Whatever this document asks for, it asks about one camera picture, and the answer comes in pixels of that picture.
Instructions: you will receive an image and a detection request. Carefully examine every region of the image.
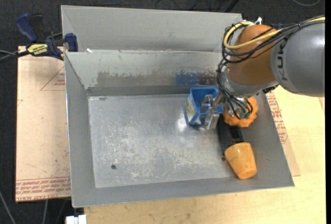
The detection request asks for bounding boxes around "orange plastic cup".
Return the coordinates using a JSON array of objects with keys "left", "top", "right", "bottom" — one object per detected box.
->
[{"left": 223, "top": 142, "right": 258, "bottom": 181}]

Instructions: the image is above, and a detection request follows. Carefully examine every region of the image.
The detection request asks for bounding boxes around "blue printed cup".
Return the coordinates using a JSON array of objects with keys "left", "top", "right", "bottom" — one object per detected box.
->
[{"left": 183, "top": 86, "right": 224, "bottom": 130}]

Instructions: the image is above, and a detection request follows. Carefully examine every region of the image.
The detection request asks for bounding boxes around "orange bumpy toy fruit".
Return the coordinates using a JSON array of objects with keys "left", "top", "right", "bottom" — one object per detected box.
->
[{"left": 222, "top": 95, "right": 259, "bottom": 128}]

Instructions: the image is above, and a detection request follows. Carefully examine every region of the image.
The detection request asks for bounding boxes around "grey metal bin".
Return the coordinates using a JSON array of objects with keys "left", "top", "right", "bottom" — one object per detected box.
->
[{"left": 61, "top": 5, "right": 296, "bottom": 208}]

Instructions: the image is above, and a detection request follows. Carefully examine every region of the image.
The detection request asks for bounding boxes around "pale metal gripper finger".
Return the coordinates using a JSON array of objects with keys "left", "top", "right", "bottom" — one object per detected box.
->
[
  {"left": 206, "top": 111, "right": 220, "bottom": 131},
  {"left": 200, "top": 95, "right": 215, "bottom": 115}
]

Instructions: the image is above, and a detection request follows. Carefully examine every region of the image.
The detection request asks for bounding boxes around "black flat block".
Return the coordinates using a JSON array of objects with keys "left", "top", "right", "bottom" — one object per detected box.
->
[{"left": 216, "top": 117, "right": 245, "bottom": 157}]

